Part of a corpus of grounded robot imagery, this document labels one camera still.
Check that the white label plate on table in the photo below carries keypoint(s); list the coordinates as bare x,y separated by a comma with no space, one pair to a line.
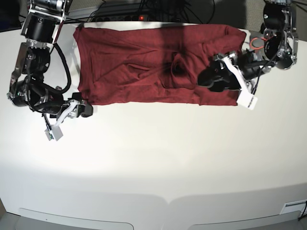
294,206

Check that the dark red long-sleeve shirt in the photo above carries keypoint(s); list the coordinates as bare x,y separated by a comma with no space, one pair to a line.
153,65

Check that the black power strip red switch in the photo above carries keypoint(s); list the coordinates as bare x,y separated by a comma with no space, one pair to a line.
115,18

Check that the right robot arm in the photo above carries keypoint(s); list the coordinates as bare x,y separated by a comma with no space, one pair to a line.
41,29

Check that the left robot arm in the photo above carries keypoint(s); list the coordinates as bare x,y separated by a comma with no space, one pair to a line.
279,36

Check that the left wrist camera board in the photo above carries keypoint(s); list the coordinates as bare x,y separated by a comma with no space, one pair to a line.
247,100

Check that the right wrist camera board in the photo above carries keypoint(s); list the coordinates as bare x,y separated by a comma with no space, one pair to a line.
54,133

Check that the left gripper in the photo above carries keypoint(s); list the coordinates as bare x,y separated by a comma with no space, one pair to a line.
218,78

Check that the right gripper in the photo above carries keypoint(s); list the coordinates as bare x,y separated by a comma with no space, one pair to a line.
42,99

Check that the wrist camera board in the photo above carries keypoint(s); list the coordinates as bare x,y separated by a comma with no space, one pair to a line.
247,100
54,133

